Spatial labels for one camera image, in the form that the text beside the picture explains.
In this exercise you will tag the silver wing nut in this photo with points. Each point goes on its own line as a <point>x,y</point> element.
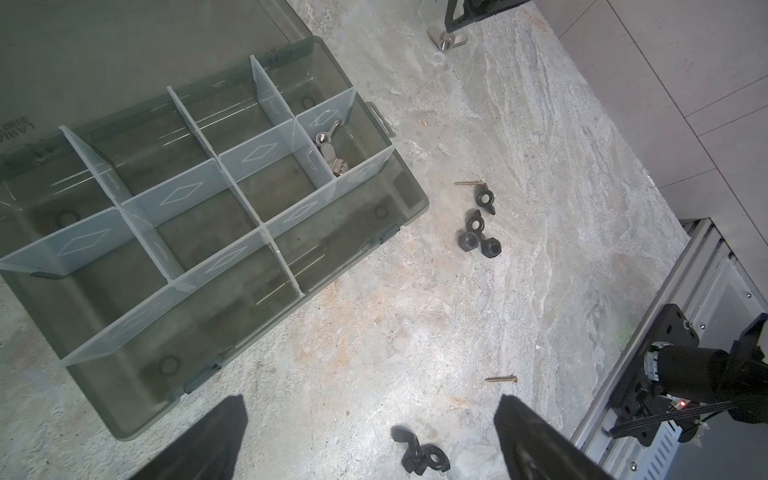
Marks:
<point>445,41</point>

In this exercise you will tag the grey compartment organizer box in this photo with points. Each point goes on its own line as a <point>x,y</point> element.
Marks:
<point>163,201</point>

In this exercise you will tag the aluminium front rail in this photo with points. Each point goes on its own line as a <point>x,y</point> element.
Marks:
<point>707,301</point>

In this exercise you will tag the black wing nut pair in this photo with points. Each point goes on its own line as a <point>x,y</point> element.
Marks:
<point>419,457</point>

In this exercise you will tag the silver wing nuts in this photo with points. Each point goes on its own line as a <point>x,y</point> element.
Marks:
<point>323,141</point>

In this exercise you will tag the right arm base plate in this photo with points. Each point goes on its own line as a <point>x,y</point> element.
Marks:
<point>639,393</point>

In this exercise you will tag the brass screw near nuts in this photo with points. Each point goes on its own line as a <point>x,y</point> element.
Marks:
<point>469,183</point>

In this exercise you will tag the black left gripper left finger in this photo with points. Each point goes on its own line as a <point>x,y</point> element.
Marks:
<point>207,450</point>

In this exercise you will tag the brass screw centre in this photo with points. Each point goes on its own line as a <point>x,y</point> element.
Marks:
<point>502,379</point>

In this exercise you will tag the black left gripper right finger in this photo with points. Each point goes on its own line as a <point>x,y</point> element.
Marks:
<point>532,449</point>

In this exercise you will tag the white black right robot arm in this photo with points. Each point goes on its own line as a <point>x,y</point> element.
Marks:
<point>586,297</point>

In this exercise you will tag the black hex nut right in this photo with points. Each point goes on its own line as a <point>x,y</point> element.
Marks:
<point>490,247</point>

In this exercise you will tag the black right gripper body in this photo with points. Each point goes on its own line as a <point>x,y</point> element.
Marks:
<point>460,14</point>

